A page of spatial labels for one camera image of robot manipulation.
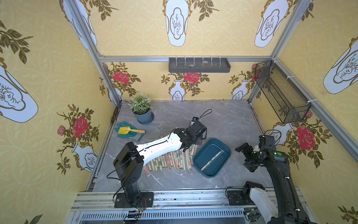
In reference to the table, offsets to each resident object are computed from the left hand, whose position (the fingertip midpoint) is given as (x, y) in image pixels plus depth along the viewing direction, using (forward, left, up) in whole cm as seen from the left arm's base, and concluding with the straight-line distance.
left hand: (200, 138), depth 84 cm
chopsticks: (-8, +15, -12) cm, 21 cm away
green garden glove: (+11, +47, -12) cm, 49 cm away
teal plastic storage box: (-8, -8, -12) cm, 16 cm away
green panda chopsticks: (-9, +25, -13) cm, 29 cm away
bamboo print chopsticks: (-4, -15, -12) cm, 20 cm away
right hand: (-10, -21, -2) cm, 24 cm away
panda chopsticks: (-9, +10, -12) cm, 18 cm away
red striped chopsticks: (-13, +18, -13) cm, 26 cm away
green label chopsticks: (-8, +17, -12) cm, 22 cm away
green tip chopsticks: (-8, +12, -12) cm, 19 cm away
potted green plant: (+24, +38, +2) cm, 45 cm away
